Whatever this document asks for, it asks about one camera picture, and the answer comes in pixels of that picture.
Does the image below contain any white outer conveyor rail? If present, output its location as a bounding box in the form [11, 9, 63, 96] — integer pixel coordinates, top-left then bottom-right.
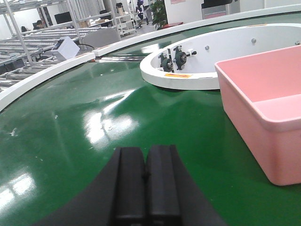
[0, 3, 301, 110]

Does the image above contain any pink plastic bin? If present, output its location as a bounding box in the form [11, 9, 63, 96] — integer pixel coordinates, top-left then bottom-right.
[215, 46, 301, 186]

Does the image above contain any metal roller conveyor rack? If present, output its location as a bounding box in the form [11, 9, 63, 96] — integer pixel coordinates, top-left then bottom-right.
[0, 0, 113, 92]

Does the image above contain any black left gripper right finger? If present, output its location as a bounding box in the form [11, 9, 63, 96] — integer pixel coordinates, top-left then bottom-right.
[146, 145, 227, 226]

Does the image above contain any white inner conveyor ring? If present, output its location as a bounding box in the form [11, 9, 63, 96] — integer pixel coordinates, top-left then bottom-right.
[139, 23, 301, 90]

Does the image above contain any green bearing block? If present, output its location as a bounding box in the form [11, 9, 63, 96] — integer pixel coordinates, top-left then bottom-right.
[158, 48, 174, 72]
[173, 46, 197, 70]

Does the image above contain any green potted plant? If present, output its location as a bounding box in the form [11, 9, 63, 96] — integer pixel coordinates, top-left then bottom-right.
[150, 0, 167, 30]

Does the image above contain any grey chair back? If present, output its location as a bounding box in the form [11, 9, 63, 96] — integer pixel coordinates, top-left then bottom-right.
[83, 28, 121, 48]

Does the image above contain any green bearing block rear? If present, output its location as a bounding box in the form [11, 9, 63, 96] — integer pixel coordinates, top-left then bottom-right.
[158, 48, 174, 72]

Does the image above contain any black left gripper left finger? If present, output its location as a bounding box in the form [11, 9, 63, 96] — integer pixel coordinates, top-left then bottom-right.
[35, 147, 146, 226]

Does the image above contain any white control box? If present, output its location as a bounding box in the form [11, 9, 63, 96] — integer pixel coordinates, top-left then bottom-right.
[50, 36, 79, 60]

